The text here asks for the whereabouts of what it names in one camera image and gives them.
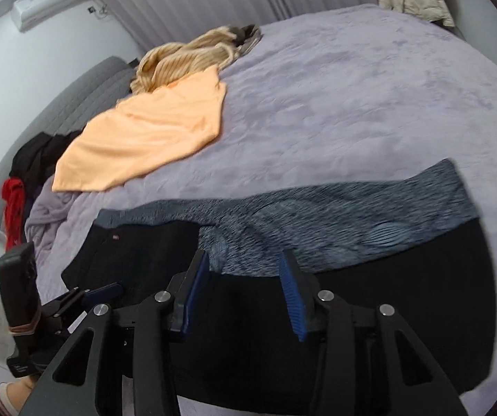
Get black pants with patterned lining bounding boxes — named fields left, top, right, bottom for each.
left=61, top=160, right=496, bottom=414

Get red garment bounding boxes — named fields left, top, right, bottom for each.
left=1, top=177, right=26, bottom=251

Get black clothes pile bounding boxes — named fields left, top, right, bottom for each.
left=9, top=131, right=82, bottom=194

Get peach orange cloth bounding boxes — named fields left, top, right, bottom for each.
left=52, top=66, right=227, bottom=192

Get grey padded headboard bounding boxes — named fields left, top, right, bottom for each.
left=0, top=57, right=135, bottom=240

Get tan striped garment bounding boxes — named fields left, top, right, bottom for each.
left=130, top=25, right=263, bottom=95

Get lavender plush bed cover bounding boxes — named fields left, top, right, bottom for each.
left=38, top=5, right=497, bottom=415

